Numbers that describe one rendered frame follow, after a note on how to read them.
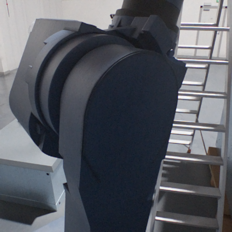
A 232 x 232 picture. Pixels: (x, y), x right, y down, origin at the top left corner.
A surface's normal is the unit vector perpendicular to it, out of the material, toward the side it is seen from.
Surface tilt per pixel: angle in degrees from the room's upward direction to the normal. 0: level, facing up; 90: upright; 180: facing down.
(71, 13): 90
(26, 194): 90
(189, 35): 90
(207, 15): 90
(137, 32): 51
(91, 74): 46
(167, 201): 0
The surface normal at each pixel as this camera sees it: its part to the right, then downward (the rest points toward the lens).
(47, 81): -0.74, -0.11
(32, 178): -0.21, 0.43
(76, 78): -0.63, -0.37
